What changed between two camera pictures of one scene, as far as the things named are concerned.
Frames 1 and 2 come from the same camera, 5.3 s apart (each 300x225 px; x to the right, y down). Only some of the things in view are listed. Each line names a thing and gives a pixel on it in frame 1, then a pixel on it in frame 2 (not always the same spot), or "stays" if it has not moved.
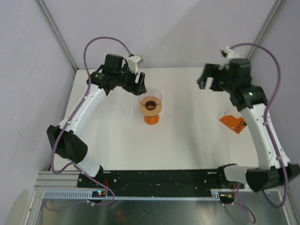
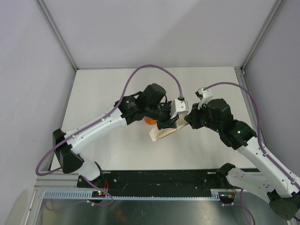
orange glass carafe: x=151 y=120 stays
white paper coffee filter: x=234 y=113 → x=157 y=133
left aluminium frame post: x=48 y=17 stays
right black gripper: x=210 y=71 → x=192 y=116
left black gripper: x=137 y=88 → x=168 y=123
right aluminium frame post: x=267 y=22 stays
